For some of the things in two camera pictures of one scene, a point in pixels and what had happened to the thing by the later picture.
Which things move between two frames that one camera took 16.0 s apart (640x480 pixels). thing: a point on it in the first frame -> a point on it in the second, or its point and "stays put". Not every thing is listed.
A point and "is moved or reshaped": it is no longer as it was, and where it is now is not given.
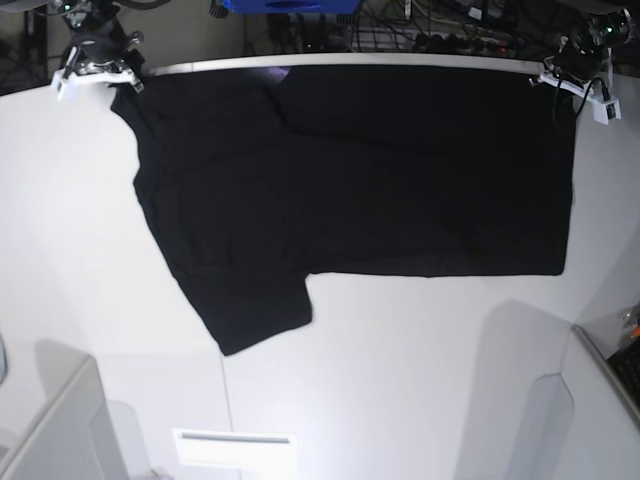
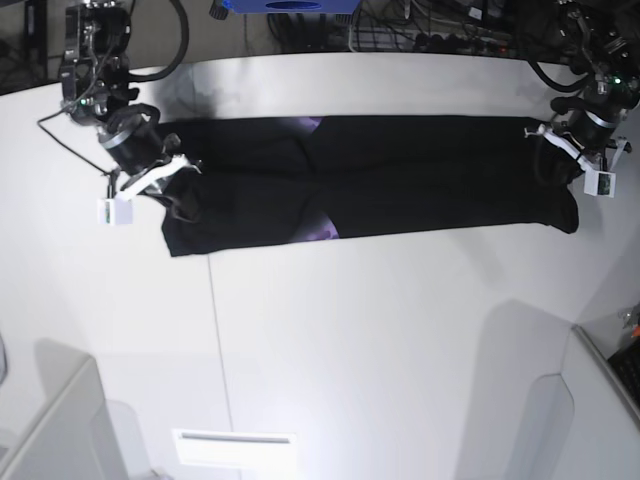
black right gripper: x=579 y=58 -> x=592 y=118
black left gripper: x=101 y=39 -> x=133 y=136
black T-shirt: x=265 y=177 is moved or reshaped
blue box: x=293 y=7 stays put
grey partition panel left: x=73 y=438 stays put
